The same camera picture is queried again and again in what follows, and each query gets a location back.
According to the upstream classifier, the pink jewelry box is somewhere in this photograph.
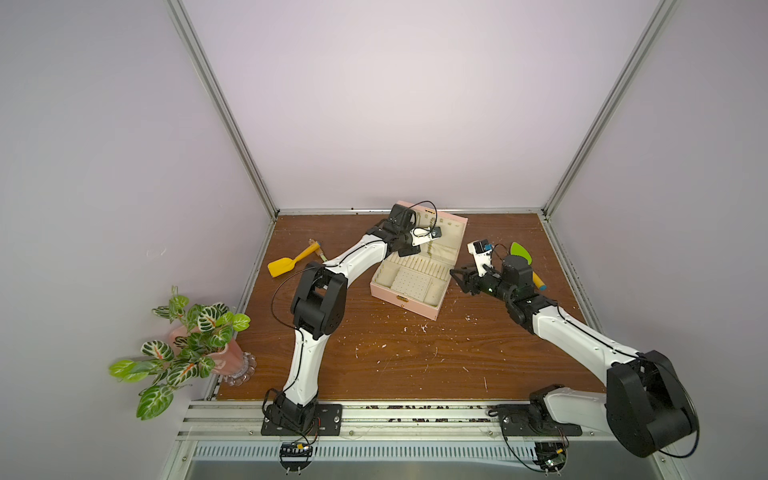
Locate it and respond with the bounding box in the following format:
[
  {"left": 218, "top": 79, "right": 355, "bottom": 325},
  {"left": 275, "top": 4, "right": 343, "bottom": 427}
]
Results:
[{"left": 370, "top": 204, "right": 468, "bottom": 320}]

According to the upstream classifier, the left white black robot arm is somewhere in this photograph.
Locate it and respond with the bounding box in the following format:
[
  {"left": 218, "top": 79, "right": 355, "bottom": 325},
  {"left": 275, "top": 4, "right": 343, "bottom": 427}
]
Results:
[{"left": 264, "top": 204, "right": 441, "bottom": 433}]

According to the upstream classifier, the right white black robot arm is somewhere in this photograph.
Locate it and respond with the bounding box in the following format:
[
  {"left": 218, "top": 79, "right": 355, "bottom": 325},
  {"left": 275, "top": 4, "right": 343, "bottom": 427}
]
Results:
[{"left": 450, "top": 255, "right": 700, "bottom": 457}]

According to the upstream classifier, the green toy trowel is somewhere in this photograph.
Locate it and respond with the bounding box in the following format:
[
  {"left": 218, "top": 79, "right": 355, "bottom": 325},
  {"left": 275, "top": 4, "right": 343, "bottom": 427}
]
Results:
[{"left": 509, "top": 242, "right": 547, "bottom": 291}]

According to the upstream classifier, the green toy rake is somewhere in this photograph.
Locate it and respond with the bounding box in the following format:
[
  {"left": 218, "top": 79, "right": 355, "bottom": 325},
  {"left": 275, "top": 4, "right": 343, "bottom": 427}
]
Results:
[{"left": 309, "top": 239, "right": 328, "bottom": 263}]

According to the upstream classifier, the yellow toy shovel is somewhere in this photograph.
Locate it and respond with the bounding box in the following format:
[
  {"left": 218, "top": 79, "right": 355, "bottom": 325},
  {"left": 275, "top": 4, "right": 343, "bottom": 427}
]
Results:
[{"left": 268, "top": 241, "right": 320, "bottom": 278}]

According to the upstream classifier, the right small circuit board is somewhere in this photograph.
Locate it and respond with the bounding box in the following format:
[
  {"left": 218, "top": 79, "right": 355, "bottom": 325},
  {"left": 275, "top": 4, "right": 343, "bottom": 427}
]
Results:
[{"left": 533, "top": 442, "right": 567, "bottom": 475}]

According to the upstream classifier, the small circuit board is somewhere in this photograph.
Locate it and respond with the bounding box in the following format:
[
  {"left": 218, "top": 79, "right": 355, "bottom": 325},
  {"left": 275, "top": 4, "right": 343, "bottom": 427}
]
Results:
[
  {"left": 278, "top": 442, "right": 314, "bottom": 475},
  {"left": 533, "top": 442, "right": 567, "bottom": 475}
]

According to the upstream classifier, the potted variegated plant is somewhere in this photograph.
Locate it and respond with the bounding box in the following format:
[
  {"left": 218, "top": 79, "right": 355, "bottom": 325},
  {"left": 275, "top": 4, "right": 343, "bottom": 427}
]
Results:
[{"left": 109, "top": 286, "right": 256, "bottom": 421}]

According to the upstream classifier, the left small circuit board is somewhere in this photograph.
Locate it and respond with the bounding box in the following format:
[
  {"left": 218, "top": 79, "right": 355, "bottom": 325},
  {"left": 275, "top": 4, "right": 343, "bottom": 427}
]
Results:
[{"left": 278, "top": 442, "right": 314, "bottom": 475}]

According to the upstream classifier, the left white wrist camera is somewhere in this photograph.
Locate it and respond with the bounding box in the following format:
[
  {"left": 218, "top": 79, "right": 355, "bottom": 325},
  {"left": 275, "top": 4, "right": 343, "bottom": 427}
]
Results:
[{"left": 410, "top": 226, "right": 442, "bottom": 246}]

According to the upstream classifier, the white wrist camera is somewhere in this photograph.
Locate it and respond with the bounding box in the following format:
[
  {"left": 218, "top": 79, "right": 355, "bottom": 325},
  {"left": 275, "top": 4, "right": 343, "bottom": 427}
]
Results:
[
  {"left": 467, "top": 239, "right": 494, "bottom": 277},
  {"left": 410, "top": 226, "right": 442, "bottom": 246}
]

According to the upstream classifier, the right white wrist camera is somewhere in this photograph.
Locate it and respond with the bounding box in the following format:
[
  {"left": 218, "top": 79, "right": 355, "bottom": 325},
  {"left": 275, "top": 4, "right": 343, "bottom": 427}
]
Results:
[{"left": 467, "top": 239, "right": 494, "bottom": 277}]

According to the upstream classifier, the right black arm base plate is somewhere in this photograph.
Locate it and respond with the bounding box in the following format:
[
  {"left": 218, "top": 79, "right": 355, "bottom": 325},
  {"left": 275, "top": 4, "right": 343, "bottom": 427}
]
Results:
[{"left": 488, "top": 403, "right": 583, "bottom": 437}]

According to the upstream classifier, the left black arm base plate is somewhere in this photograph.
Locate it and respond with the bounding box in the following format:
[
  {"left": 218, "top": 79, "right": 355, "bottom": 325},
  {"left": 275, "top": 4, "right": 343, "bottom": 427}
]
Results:
[{"left": 261, "top": 403, "right": 343, "bottom": 436}]

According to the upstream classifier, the aluminium rail frame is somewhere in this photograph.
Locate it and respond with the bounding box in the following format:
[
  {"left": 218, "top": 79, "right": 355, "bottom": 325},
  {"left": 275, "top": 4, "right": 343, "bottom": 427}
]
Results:
[{"left": 161, "top": 400, "right": 688, "bottom": 479}]

